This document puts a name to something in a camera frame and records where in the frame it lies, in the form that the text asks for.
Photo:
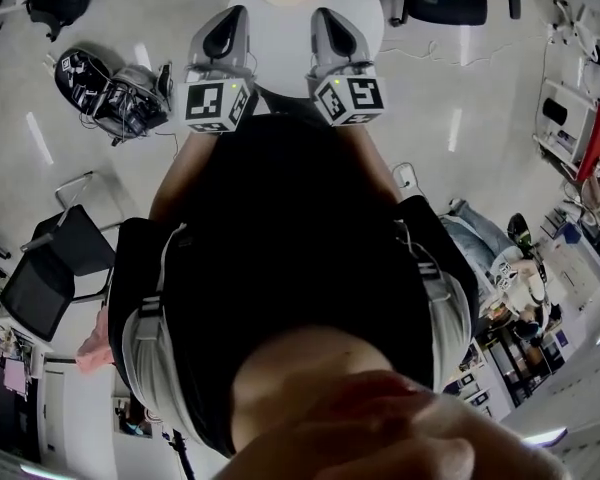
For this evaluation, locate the white power strip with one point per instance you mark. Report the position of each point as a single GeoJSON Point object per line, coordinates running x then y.
{"type": "Point", "coordinates": [404, 175]}

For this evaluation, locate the pink cloth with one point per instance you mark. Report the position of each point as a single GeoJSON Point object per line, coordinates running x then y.
{"type": "Point", "coordinates": [95, 348]}

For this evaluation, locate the person's head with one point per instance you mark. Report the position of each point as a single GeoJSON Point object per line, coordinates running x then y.
{"type": "Point", "coordinates": [355, 418]}

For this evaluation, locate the person's right forearm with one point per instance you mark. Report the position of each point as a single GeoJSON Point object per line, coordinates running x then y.
{"type": "Point", "coordinates": [380, 168]}

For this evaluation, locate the black visitor chair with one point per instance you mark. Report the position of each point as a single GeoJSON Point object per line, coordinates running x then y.
{"type": "Point", "coordinates": [55, 273]}

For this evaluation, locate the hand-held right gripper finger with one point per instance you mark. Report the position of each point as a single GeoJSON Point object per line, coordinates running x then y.
{"type": "Point", "coordinates": [331, 35]}
{"type": "Point", "coordinates": [346, 43]}

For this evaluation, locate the person's torso in black shirt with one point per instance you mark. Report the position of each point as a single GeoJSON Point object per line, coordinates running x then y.
{"type": "Point", "coordinates": [290, 228]}

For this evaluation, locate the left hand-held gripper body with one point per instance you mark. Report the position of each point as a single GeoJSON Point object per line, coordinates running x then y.
{"type": "Point", "coordinates": [207, 105]}

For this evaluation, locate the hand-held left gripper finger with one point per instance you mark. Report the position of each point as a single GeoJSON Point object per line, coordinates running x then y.
{"type": "Point", "coordinates": [214, 40]}
{"type": "Point", "coordinates": [231, 38]}

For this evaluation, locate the red panel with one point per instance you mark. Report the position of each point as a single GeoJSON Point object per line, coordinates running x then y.
{"type": "Point", "coordinates": [597, 138]}

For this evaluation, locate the black helmet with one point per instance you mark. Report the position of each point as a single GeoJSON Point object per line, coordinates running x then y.
{"type": "Point", "coordinates": [77, 80]}

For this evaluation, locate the person's left forearm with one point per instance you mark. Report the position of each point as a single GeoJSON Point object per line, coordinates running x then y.
{"type": "Point", "coordinates": [180, 178]}

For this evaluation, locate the white cart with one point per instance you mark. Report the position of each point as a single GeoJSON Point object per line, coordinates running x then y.
{"type": "Point", "coordinates": [567, 123]}

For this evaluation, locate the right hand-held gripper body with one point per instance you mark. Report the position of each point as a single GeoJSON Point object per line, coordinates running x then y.
{"type": "Point", "coordinates": [360, 98]}

